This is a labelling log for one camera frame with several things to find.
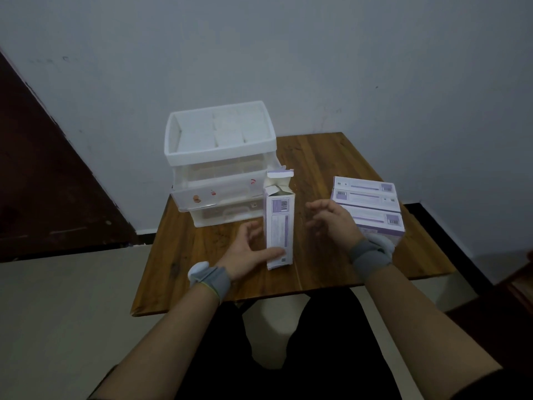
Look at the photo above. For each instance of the person's left hand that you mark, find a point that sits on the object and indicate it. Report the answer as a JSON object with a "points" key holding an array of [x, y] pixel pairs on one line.
{"points": [[245, 258]]}

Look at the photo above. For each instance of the person's right hand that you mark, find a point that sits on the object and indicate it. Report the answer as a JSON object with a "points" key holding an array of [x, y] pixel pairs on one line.
{"points": [[339, 224]]}

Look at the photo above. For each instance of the purple white box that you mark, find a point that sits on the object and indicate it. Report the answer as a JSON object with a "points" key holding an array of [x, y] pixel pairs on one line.
{"points": [[379, 222], [278, 229], [362, 183], [362, 199]]}

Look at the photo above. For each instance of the white plastic drawer organizer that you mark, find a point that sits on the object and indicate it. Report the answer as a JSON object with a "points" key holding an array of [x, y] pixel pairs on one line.
{"points": [[208, 137]]}

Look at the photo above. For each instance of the person's left forearm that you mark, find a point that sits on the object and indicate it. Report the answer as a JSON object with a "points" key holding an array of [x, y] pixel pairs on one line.
{"points": [[166, 341]]}

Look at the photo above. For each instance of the person's right forearm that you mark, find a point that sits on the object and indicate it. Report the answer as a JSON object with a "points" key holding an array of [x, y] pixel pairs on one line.
{"points": [[429, 337]]}

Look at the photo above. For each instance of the person's black shirt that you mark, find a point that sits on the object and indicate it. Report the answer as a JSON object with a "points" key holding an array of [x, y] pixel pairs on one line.
{"points": [[499, 387]]}

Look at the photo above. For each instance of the grey wristband with white tracker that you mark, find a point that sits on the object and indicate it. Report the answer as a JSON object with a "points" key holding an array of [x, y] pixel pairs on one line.
{"points": [[214, 283], [370, 258]]}

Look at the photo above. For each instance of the dark wooden furniture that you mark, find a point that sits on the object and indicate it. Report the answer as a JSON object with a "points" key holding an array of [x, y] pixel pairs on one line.
{"points": [[499, 320]]}

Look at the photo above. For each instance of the dark brown wooden door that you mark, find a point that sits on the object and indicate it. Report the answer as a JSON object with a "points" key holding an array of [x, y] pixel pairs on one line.
{"points": [[41, 183]]}

